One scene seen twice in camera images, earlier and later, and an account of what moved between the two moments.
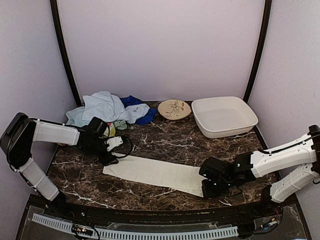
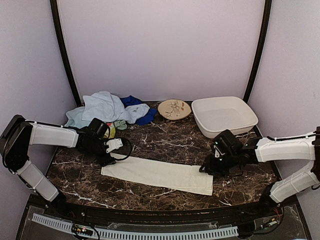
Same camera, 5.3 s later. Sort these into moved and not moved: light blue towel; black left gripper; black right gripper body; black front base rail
Moved: black right gripper body
Not moved: light blue towel; black left gripper; black front base rail
